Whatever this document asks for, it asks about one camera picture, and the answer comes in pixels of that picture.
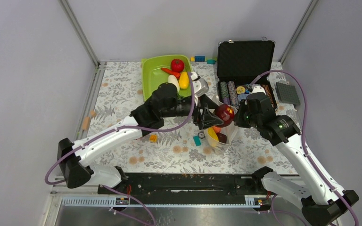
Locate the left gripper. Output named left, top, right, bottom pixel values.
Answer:
left=162, top=93, right=223, bottom=129

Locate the dark purple mangosteen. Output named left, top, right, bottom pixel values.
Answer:
left=216, top=133, right=228, bottom=144
left=214, top=104, right=235, bottom=128

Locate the orange toy peach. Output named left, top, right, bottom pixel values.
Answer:
left=212, top=126, right=222, bottom=134

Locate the clear zip top bag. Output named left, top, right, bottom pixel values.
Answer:
left=203, top=96, right=239, bottom=155

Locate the yellow toy lemon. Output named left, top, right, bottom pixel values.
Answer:
left=179, top=72, right=189, bottom=90

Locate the white toy radish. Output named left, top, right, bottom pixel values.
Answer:
left=167, top=75, right=180, bottom=92

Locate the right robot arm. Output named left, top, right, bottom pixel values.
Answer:
left=229, top=91, right=359, bottom=226

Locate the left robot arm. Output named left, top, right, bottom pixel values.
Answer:
left=57, top=83, right=223, bottom=194

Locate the teal toy brick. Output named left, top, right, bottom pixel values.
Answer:
left=193, top=136, right=202, bottom=146

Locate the grey building baseplate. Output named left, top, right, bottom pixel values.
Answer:
left=275, top=82, right=301, bottom=105

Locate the black poker chip case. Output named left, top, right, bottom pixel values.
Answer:
left=217, top=40, right=275, bottom=104

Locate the floral tablecloth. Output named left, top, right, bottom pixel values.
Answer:
left=84, top=61, right=296, bottom=175

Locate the red toy tomato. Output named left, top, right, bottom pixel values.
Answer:
left=170, top=59, right=185, bottom=73

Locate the red toy chili pepper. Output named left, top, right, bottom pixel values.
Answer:
left=161, top=67, right=181, bottom=79

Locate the orange toy brick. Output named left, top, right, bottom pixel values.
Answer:
left=149, top=134, right=158, bottom=143

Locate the green plastic tray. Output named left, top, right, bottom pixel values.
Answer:
left=141, top=55, right=193, bottom=101

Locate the wooden block upper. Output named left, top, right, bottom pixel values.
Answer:
left=89, top=110, right=97, bottom=118

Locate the wooden block long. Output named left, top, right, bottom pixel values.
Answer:
left=81, top=116, right=91, bottom=131

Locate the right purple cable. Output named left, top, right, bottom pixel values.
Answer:
left=249, top=69, right=360, bottom=226

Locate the blue brick at wall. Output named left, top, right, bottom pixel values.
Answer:
left=194, top=56, right=206, bottom=62

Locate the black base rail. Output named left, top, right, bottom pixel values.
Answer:
left=113, top=173, right=268, bottom=205

